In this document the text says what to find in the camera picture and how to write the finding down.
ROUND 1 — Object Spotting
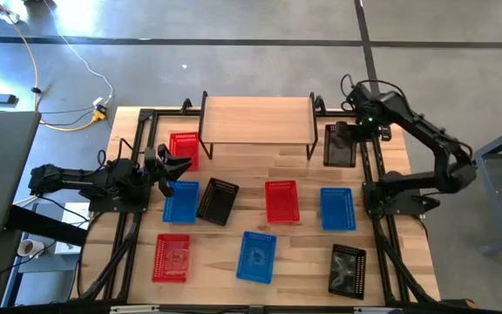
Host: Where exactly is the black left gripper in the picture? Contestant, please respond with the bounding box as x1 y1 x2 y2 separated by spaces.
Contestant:
137 143 193 198

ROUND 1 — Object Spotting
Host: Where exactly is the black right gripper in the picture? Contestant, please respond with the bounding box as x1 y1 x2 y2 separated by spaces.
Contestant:
336 111 392 148

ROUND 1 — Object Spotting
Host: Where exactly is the black plastic slotted basket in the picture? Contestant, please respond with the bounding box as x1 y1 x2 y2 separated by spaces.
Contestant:
327 242 368 301
195 176 241 228
322 123 359 168

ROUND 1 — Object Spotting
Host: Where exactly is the blue plastic slotted basket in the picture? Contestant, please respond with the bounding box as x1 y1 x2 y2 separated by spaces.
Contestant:
319 187 357 232
235 230 278 285
161 180 200 225

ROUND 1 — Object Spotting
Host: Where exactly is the red plastic slotted basket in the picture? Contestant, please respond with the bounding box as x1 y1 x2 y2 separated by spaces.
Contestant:
168 132 200 172
151 233 192 284
264 179 302 225

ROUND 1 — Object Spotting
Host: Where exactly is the white box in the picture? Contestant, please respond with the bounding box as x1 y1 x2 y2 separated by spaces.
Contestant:
54 201 92 256

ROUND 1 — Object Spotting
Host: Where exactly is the black desk leg beam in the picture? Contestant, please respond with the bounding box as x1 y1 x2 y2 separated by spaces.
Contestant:
6 204 89 248

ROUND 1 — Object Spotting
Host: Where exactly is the white paper cup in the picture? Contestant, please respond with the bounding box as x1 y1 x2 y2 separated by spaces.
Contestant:
17 238 46 258

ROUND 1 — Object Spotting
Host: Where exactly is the grey desk top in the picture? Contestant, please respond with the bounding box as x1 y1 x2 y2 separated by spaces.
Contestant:
0 111 42 239

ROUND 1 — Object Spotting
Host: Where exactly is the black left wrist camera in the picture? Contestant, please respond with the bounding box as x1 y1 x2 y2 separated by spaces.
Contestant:
143 147 158 174

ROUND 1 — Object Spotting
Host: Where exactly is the black metal table frame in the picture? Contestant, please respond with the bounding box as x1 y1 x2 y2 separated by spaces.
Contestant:
74 96 444 314

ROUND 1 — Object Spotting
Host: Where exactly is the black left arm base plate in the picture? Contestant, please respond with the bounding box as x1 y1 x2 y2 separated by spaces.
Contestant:
87 191 153 215

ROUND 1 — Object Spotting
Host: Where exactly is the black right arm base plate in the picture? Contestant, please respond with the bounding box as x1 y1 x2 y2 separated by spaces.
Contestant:
362 181 427 218

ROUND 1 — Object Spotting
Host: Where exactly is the silver metal bracket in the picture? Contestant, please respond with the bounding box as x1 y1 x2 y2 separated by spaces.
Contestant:
110 304 160 314
353 306 404 314

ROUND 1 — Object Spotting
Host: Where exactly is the thin white cable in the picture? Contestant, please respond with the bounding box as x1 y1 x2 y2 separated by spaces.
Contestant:
41 0 115 105

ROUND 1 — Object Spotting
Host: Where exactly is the yellow floor cable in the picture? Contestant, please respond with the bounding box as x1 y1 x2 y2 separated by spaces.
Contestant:
0 0 104 133

